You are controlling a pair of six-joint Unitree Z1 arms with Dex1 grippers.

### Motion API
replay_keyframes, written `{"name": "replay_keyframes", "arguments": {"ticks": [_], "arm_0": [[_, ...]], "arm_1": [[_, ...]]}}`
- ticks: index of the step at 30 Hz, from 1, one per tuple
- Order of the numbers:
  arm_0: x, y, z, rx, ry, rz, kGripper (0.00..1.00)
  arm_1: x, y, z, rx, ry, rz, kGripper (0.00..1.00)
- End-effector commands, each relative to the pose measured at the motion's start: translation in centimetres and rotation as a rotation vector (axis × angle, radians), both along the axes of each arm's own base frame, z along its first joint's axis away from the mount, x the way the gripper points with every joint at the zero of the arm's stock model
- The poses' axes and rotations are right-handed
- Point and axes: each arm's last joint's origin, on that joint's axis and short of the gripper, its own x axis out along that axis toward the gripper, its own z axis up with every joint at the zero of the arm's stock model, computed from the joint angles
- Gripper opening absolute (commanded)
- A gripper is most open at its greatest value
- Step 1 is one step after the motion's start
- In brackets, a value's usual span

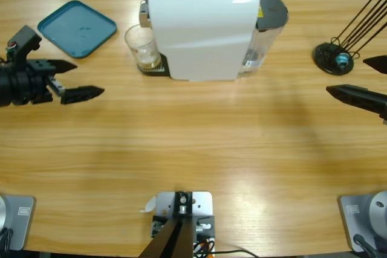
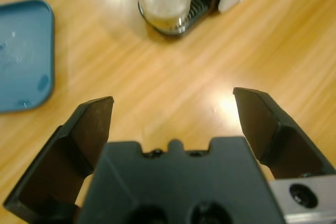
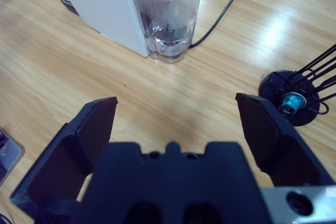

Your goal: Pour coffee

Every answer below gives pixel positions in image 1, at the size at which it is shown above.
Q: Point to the arm grey base plate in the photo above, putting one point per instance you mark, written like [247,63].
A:
[356,218]
[18,221]

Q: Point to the blue coffee capsule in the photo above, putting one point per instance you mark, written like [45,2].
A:
[343,59]

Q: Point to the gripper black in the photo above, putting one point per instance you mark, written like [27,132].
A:
[27,87]
[385,119]

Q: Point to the teal square plastic tray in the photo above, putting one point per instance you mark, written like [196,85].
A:
[75,28]

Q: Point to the white capsule coffee machine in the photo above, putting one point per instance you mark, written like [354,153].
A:
[199,37]

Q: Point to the clear water tank black lid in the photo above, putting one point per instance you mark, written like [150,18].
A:
[272,10]

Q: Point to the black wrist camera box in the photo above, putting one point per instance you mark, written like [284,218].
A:
[24,43]

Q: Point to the black capsule holder with rods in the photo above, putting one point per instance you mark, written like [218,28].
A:
[325,55]

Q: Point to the clear drinking glass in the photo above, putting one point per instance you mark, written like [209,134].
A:
[145,52]

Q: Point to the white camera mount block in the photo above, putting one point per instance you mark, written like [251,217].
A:
[202,203]

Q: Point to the dark camera post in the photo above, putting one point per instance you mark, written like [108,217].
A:
[169,240]

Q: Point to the white paper tag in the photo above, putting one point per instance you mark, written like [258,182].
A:
[149,205]

